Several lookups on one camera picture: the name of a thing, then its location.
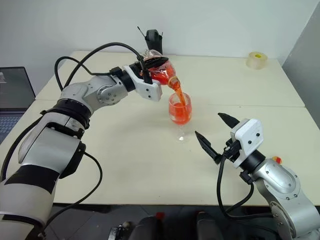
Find thin black stick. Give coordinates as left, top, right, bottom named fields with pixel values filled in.
left=136, top=25, right=147, bottom=41

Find black left shoulder cable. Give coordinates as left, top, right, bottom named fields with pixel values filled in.
left=0, top=117, right=104, bottom=240

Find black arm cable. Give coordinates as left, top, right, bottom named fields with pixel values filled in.
left=54, top=42, right=154, bottom=91
left=216, top=149, right=273, bottom=221

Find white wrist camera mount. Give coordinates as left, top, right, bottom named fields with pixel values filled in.
left=122, top=65, right=163, bottom=103
left=230, top=117, right=264, bottom=169

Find dark rounded shape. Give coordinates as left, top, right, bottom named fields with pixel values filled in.
left=195, top=211, right=224, bottom=240
left=134, top=215, right=166, bottom=240

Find black holder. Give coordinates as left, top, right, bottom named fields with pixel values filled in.
left=145, top=29, right=164, bottom=56

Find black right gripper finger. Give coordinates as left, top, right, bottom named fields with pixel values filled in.
left=217, top=112, right=241, bottom=129
left=194, top=130, right=223, bottom=165

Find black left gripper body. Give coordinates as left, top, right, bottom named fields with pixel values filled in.
left=128, top=60, right=151, bottom=77

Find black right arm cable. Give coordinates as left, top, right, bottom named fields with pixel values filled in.
left=216, top=149, right=273, bottom=221

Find grey laptop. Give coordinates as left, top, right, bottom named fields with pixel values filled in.
left=0, top=65, right=37, bottom=145

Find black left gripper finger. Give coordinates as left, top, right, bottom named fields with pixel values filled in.
left=142, top=57, right=169, bottom=69

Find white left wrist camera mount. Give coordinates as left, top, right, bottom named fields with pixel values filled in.
left=122, top=65, right=163, bottom=103

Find clear wine glass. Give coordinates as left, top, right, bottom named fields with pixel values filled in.
left=167, top=91, right=194, bottom=144

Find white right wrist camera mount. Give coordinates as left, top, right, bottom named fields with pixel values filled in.
left=230, top=117, right=264, bottom=169

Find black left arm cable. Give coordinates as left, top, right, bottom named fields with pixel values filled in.
left=54, top=42, right=154, bottom=91

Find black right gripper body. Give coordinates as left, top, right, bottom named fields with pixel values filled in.
left=220, top=138, right=242, bottom=163

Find clear tape roll yellow core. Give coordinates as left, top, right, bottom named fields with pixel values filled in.
left=245, top=51, right=269, bottom=71

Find clear bottle with red drink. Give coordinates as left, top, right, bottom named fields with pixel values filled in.
left=139, top=49, right=185, bottom=94

